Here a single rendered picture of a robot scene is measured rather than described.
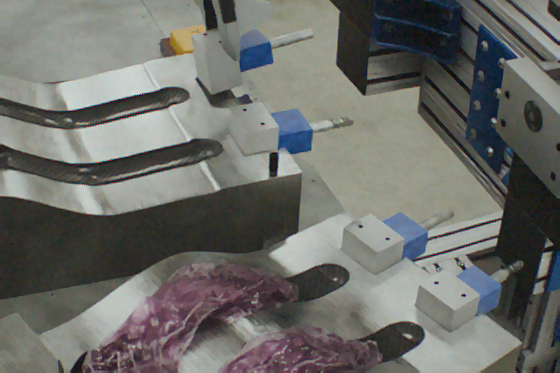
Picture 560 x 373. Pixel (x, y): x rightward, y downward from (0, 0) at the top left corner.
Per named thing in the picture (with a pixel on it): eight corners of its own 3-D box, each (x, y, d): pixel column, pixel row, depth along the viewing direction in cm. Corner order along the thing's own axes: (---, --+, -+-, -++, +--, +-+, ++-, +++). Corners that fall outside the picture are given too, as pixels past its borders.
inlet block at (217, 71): (305, 46, 139) (299, 4, 136) (323, 62, 135) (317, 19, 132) (197, 77, 136) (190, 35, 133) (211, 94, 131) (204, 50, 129)
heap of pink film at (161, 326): (275, 269, 114) (279, 202, 110) (401, 368, 103) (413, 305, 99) (48, 371, 100) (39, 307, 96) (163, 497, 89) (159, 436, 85)
